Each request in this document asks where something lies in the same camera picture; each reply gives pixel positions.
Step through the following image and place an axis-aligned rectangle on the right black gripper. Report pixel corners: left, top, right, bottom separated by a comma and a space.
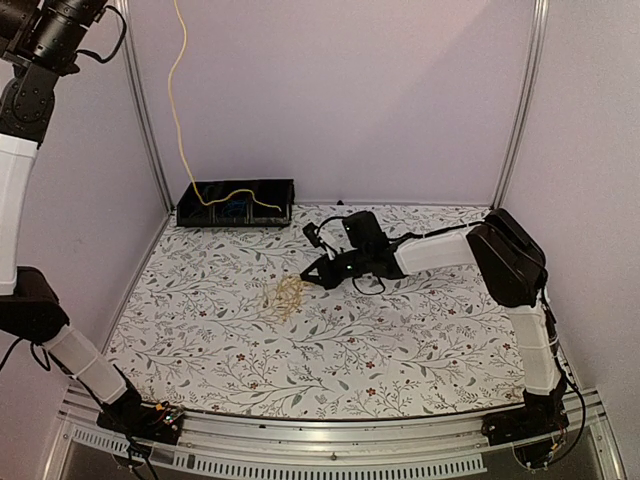
302, 247, 372, 289

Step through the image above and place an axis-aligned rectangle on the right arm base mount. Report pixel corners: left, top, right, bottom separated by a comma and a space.
481, 392, 569, 470

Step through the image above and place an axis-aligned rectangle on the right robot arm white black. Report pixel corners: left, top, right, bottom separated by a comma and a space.
300, 208, 569, 436

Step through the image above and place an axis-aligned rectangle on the black thin cable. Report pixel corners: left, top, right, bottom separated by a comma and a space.
187, 183, 216, 224

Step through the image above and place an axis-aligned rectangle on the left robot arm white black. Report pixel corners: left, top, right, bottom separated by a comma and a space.
1, 1, 149, 434

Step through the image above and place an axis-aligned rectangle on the left aluminium corner post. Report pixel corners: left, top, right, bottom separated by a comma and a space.
114, 0, 174, 213

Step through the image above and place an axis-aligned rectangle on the black compartment storage bin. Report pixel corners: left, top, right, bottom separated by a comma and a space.
176, 179, 295, 228

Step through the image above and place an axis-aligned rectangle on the aluminium corner post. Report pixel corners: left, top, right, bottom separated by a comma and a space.
114, 0, 174, 213
491, 0, 549, 209

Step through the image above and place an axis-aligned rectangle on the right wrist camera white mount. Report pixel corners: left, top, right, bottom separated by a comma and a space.
303, 222, 339, 260

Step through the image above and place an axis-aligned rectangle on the right aluminium corner post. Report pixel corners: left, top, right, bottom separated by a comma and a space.
491, 0, 549, 209

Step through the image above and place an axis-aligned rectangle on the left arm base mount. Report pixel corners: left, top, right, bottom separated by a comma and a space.
97, 395, 185, 445

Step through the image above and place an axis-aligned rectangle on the blue cable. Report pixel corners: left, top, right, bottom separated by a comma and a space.
219, 197, 250, 219

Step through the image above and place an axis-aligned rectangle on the aluminium front rail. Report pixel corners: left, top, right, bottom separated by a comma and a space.
43, 387, 628, 479

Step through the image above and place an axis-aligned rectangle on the floral patterned table mat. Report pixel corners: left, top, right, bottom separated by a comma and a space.
106, 205, 525, 420

